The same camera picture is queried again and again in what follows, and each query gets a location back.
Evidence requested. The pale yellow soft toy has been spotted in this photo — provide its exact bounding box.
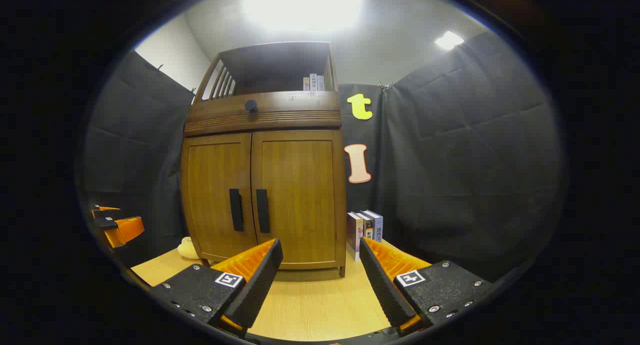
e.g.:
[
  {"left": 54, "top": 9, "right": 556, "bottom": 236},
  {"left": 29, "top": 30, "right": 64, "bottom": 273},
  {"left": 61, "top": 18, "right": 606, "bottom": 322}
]
[{"left": 177, "top": 236, "right": 201, "bottom": 260}]

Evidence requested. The black door handle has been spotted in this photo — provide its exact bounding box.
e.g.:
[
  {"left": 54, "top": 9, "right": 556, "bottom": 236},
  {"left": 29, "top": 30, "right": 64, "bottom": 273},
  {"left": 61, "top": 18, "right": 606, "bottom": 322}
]
[
  {"left": 256, "top": 188, "right": 271, "bottom": 234},
  {"left": 229, "top": 188, "right": 245, "bottom": 232}
]

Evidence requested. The grey blue spine book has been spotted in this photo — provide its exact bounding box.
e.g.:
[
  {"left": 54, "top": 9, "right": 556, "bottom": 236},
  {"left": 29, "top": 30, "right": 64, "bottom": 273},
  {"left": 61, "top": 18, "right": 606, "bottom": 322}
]
[{"left": 367, "top": 209, "right": 384, "bottom": 243}]

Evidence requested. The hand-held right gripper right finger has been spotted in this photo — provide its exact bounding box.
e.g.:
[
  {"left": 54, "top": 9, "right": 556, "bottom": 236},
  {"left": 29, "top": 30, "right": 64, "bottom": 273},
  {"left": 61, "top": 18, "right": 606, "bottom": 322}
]
[{"left": 359, "top": 236, "right": 493, "bottom": 336}]

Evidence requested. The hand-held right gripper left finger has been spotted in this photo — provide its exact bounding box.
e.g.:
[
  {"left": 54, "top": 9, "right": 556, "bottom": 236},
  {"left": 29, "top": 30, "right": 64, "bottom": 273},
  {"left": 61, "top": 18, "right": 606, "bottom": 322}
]
[{"left": 150, "top": 237, "right": 284, "bottom": 336}]

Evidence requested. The wooden shoe cabinet door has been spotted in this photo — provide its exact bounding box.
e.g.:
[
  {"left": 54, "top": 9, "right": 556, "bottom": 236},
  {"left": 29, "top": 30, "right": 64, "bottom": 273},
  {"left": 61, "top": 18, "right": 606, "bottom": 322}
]
[
  {"left": 251, "top": 130, "right": 346, "bottom": 270},
  {"left": 181, "top": 133, "right": 257, "bottom": 263}
]

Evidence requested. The wooden double-door shoe cabinet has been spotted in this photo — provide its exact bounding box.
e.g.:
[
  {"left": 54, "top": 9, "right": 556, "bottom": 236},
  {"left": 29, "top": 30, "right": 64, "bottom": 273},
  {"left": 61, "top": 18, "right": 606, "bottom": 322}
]
[{"left": 180, "top": 41, "right": 348, "bottom": 278}]

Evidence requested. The small ceiling light panel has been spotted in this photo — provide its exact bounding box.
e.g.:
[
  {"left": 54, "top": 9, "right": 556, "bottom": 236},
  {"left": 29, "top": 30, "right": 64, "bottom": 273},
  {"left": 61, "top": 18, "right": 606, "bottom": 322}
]
[{"left": 434, "top": 31, "right": 465, "bottom": 51}]

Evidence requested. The large ceiling light panel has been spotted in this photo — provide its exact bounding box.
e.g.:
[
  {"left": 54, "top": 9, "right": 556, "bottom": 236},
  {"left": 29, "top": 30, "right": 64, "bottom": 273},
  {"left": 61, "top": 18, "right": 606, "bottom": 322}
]
[{"left": 242, "top": 0, "right": 363, "bottom": 33}]

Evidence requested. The dark spine book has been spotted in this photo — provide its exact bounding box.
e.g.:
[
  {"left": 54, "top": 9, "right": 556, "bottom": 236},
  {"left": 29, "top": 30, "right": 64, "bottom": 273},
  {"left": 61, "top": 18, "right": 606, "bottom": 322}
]
[{"left": 357, "top": 211, "right": 375, "bottom": 241}]

